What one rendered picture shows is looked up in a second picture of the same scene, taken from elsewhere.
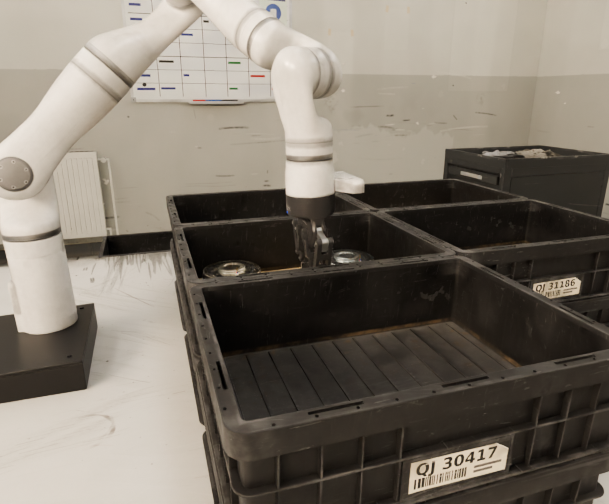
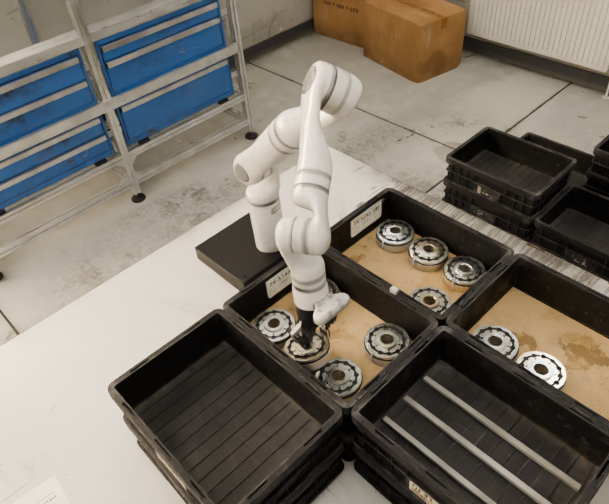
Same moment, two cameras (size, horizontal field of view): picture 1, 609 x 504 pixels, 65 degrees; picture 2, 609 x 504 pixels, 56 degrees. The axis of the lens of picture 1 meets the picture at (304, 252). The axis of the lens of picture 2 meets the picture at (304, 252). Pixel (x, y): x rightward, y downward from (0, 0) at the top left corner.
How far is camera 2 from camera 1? 1.15 m
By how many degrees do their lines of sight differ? 62
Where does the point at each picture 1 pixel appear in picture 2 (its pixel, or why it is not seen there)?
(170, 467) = not seen: hidden behind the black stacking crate
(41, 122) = (251, 153)
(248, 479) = not seen: hidden behind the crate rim
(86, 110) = (270, 156)
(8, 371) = (221, 265)
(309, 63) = (281, 240)
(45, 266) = (258, 220)
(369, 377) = (241, 415)
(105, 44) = (279, 124)
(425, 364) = (267, 437)
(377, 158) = not seen: outside the picture
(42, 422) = (215, 300)
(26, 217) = (256, 190)
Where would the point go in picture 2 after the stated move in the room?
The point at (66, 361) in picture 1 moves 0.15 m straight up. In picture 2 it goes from (239, 278) to (231, 239)
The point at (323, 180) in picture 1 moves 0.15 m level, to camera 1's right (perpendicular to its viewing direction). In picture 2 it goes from (300, 301) to (335, 354)
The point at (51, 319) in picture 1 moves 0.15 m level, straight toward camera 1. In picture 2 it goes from (261, 245) to (228, 277)
